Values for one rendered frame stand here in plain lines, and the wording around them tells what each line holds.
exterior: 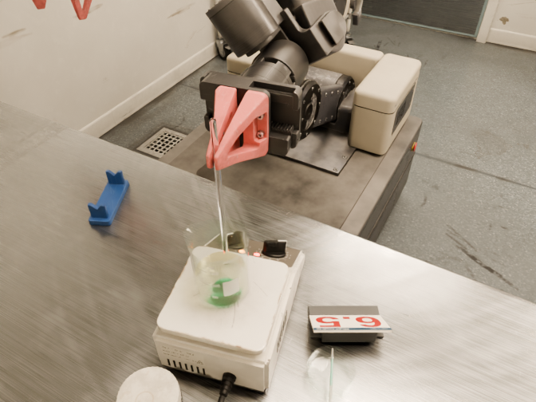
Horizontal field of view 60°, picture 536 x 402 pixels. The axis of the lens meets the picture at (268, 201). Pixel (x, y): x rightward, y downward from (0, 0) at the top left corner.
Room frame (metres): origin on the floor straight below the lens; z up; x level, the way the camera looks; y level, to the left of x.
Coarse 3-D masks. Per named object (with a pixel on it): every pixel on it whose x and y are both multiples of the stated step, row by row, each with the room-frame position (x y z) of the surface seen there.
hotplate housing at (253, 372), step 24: (288, 288) 0.33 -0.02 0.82; (288, 312) 0.32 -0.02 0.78; (168, 336) 0.27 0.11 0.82; (168, 360) 0.26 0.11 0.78; (192, 360) 0.25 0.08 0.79; (216, 360) 0.25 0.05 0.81; (240, 360) 0.24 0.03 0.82; (264, 360) 0.24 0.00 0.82; (240, 384) 0.24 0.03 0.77; (264, 384) 0.24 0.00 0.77
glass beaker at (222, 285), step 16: (192, 224) 0.34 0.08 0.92; (208, 224) 0.34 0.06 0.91; (240, 224) 0.34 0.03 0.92; (192, 240) 0.33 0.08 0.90; (208, 240) 0.34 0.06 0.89; (240, 240) 0.34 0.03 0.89; (192, 256) 0.30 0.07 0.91; (240, 256) 0.30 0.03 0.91; (208, 272) 0.29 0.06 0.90; (224, 272) 0.29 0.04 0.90; (240, 272) 0.30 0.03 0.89; (208, 288) 0.29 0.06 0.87; (224, 288) 0.29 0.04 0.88; (240, 288) 0.30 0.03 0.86; (208, 304) 0.29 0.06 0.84; (224, 304) 0.29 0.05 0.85
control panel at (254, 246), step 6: (252, 240) 0.44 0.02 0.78; (252, 246) 0.42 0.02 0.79; (258, 246) 0.42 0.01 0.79; (252, 252) 0.40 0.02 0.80; (258, 252) 0.40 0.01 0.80; (288, 252) 0.41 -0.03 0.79; (294, 252) 0.41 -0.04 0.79; (270, 258) 0.38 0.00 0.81; (276, 258) 0.39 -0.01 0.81; (282, 258) 0.39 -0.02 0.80; (288, 258) 0.39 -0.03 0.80; (294, 258) 0.39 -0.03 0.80; (288, 264) 0.37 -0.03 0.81
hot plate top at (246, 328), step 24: (264, 264) 0.35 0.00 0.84; (192, 288) 0.32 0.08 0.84; (264, 288) 0.32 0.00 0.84; (168, 312) 0.28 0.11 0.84; (192, 312) 0.28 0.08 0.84; (216, 312) 0.28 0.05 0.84; (240, 312) 0.28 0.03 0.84; (264, 312) 0.28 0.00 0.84; (192, 336) 0.26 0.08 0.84; (216, 336) 0.26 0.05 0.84; (240, 336) 0.26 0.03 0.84; (264, 336) 0.26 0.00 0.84
